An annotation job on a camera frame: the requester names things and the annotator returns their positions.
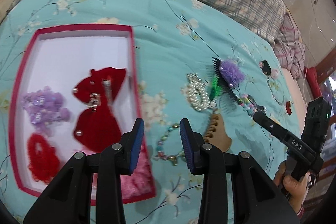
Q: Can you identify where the silver blue chain necklace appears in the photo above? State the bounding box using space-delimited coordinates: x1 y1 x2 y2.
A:
266 75 287 106

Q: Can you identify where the green ribbon hair clip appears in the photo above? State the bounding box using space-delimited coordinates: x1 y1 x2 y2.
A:
209 76 222 109

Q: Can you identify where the pink plaid pillow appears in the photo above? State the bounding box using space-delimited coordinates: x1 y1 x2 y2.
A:
272 10 305 80

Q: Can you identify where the right hand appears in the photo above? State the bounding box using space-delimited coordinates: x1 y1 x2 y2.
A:
273 161 311 215

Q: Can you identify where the pastel crystal bead bracelet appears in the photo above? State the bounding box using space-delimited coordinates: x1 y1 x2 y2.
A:
152 123 187 167

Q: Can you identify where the black beaded hair clip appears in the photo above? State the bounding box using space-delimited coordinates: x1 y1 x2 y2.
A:
259 60 272 76

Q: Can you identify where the red gem brooch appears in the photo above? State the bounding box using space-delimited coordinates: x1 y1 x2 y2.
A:
285 101 292 115

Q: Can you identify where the purple flower black comb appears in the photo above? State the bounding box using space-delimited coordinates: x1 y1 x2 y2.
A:
213 57 245 106

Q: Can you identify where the teal floral bedsheet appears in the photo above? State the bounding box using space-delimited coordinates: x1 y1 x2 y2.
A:
1 0 301 223

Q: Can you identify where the pink fuzzy ball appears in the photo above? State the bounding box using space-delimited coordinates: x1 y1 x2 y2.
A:
270 68 280 80

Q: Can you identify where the red fluffy scrunchie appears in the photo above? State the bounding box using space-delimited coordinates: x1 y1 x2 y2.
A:
27 133 61 184

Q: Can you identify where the tan hair claw clip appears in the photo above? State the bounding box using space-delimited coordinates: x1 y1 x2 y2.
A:
203 113 232 152

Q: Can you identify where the red shallow box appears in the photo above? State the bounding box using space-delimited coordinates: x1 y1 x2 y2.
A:
8 23 141 197

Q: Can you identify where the pink fabric flower scrunchie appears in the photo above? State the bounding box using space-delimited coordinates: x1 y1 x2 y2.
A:
121 149 155 203

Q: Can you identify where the red velvet bow clip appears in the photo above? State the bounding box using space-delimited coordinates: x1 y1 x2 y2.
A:
72 67 127 153

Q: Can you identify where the purple sequin scrunchie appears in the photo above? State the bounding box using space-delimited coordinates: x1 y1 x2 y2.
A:
21 86 71 136

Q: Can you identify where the white pearl bracelet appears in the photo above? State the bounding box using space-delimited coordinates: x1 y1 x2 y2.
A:
186 72 211 113

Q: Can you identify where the silver metal wristwatch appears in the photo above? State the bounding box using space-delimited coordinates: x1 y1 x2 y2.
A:
247 94 266 114

